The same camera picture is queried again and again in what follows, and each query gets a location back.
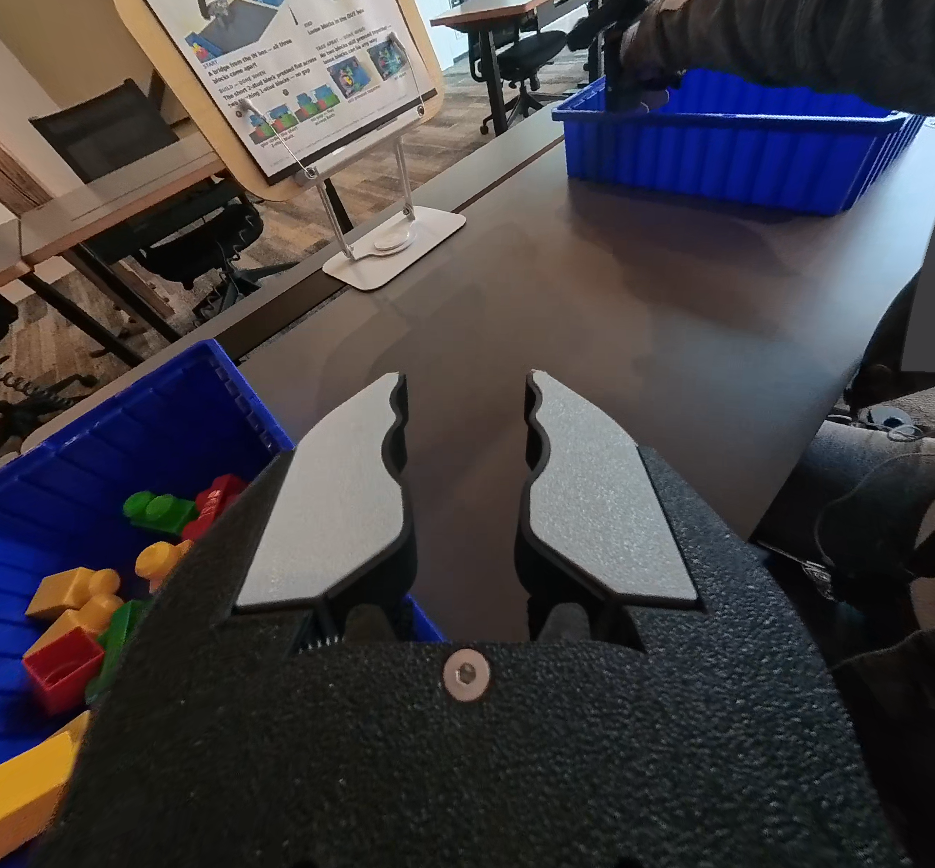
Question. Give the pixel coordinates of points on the black office chair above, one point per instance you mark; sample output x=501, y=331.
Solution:
x=511, y=50
x=146, y=225

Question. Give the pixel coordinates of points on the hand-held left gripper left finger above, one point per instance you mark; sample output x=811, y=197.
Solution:
x=329, y=517

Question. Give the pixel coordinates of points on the blue plastic bin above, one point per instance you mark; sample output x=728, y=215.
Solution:
x=109, y=429
x=730, y=152

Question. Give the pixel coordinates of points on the pile of coloured mega blocks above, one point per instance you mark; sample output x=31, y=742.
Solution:
x=66, y=590

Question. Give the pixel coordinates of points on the printed instruction sheet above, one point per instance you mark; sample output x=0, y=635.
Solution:
x=277, y=42

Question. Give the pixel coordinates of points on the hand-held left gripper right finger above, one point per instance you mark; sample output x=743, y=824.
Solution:
x=599, y=510

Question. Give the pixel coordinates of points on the person's legs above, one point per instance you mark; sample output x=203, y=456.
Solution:
x=876, y=517

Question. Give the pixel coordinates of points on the person's right forearm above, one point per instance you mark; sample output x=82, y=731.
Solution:
x=803, y=6

